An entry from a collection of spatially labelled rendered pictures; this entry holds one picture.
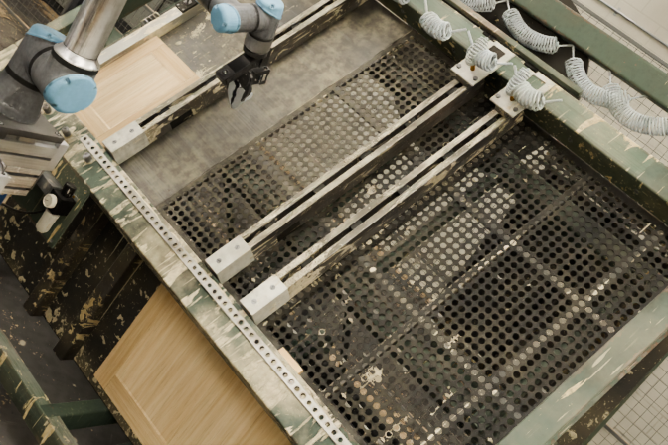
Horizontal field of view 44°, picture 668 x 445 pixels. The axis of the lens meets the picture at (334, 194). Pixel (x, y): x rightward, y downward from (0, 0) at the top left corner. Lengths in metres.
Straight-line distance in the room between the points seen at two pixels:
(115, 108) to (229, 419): 1.10
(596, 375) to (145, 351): 1.41
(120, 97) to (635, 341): 1.80
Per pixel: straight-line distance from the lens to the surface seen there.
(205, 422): 2.70
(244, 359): 2.32
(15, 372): 2.94
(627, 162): 2.60
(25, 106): 2.21
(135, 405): 2.87
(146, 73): 3.00
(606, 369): 2.33
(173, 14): 3.14
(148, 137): 2.79
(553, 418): 2.25
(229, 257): 2.44
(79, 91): 2.06
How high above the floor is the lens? 1.81
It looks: 12 degrees down
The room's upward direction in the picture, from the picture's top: 38 degrees clockwise
